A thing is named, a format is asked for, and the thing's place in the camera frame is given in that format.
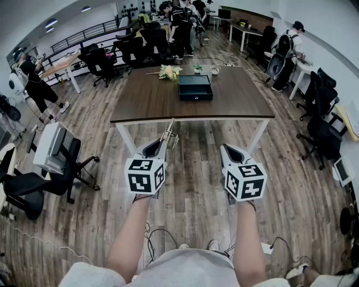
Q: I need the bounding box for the gold metal tool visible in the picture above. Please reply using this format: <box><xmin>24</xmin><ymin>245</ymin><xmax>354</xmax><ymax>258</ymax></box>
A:
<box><xmin>159</xmin><ymin>117</ymin><xmax>180</xmax><ymax>149</ymax></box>

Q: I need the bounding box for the black cable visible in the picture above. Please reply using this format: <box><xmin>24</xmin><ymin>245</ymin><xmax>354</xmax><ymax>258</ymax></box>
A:
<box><xmin>144</xmin><ymin>223</ymin><xmax>171</xmax><ymax>267</ymax></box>
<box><xmin>224</xmin><ymin>235</ymin><xmax>238</xmax><ymax>258</ymax></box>

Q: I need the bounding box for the person's right forearm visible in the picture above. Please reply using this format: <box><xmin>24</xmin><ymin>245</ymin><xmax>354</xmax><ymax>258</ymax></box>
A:
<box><xmin>232</xmin><ymin>200</ymin><xmax>267</xmax><ymax>283</ymax></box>

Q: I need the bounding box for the white tablet device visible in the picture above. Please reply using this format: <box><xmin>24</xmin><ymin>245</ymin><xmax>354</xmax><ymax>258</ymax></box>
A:
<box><xmin>332</xmin><ymin>156</ymin><xmax>356</xmax><ymax>187</ymax></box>

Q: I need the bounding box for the artificial yellow flower bouquet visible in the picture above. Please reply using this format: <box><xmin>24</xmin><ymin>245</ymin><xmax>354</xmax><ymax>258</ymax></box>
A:
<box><xmin>145</xmin><ymin>64</ymin><xmax>183</xmax><ymax>81</ymax></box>

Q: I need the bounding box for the black white backpack shell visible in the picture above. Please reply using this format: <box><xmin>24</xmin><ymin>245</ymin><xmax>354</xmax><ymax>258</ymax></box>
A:
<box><xmin>190</xmin><ymin>11</ymin><xmax>208</xmax><ymax>36</ymax></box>

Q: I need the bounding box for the black office chair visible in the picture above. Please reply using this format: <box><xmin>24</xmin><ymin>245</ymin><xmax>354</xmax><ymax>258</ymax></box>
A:
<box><xmin>256</xmin><ymin>25</ymin><xmax>278</xmax><ymax>67</ymax></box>
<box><xmin>0</xmin><ymin>137</ymin><xmax>101</xmax><ymax>221</ymax></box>
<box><xmin>77</xmin><ymin>43</ymin><xmax>117</xmax><ymax>88</ymax></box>
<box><xmin>297</xmin><ymin>112</ymin><xmax>347</xmax><ymax>171</ymax></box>
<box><xmin>113</xmin><ymin>35</ymin><xmax>146</xmax><ymax>73</ymax></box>
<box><xmin>296</xmin><ymin>67</ymin><xmax>340</xmax><ymax>121</ymax></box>
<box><xmin>140</xmin><ymin>21</ymin><xmax>174</xmax><ymax>64</ymax></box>

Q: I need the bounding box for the white boxy device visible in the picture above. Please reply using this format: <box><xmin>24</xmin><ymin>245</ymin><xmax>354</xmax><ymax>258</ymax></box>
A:
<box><xmin>33</xmin><ymin>122</ymin><xmax>75</xmax><ymax>175</ymax></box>

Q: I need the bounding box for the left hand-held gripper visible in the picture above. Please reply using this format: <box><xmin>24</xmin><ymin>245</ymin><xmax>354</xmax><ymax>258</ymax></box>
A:
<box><xmin>124</xmin><ymin>138</ymin><xmax>169</xmax><ymax>200</ymax></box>

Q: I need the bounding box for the ceiling light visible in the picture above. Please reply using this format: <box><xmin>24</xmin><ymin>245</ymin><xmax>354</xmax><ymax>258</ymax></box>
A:
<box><xmin>44</xmin><ymin>18</ymin><xmax>58</xmax><ymax>33</ymax></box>

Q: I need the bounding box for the light wood desk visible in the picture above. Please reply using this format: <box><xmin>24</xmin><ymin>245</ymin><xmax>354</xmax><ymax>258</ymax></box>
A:
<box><xmin>335</xmin><ymin>102</ymin><xmax>359</xmax><ymax>142</ymax></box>

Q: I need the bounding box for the white rounded backpack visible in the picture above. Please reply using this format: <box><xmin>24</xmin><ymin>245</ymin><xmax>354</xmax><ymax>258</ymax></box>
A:
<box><xmin>8</xmin><ymin>70</ymin><xmax>28</xmax><ymax>96</ymax></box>

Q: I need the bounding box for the dark green drawer box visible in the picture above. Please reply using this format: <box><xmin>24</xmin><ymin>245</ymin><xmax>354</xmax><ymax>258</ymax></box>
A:
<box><xmin>178</xmin><ymin>74</ymin><xmax>214</xmax><ymax>102</ymax></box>

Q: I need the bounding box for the black grey backpack shell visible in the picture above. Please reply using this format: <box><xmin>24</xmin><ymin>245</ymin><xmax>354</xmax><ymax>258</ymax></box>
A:
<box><xmin>266</xmin><ymin>30</ymin><xmax>295</xmax><ymax>78</ymax></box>

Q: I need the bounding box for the dark top white desk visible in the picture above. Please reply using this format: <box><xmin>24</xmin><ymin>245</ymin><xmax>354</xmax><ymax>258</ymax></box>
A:
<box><xmin>229</xmin><ymin>24</ymin><xmax>264</xmax><ymax>53</ymax></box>

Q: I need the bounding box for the black metal railing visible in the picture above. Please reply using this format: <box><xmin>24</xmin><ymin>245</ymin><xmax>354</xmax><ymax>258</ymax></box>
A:
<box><xmin>50</xmin><ymin>18</ymin><xmax>132</xmax><ymax>54</ymax></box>

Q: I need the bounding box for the wooden top white desk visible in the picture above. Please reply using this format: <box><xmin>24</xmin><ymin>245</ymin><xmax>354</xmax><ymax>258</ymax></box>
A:
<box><xmin>40</xmin><ymin>52</ymin><xmax>82</xmax><ymax>94</ymax></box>

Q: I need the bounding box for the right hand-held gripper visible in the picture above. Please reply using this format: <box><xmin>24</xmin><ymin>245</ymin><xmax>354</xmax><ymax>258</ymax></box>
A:
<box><xmin>219</xmin><ymin>143</ymin><xmax>268</xmax><ymax>205</ymax></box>

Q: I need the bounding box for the person's grey shirt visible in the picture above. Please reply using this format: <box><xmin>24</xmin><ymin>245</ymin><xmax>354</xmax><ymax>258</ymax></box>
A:
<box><xmin>57</xmin><ymin>248</ymin><xmax>291</xmax><ymax>287</ymax></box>

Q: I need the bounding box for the person's left forearm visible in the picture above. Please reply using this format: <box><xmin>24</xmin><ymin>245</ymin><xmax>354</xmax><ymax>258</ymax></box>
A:
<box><xmin>104</xmin><ymin>196</ymin><xmax>152</xmax><ymax>284</ymax></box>

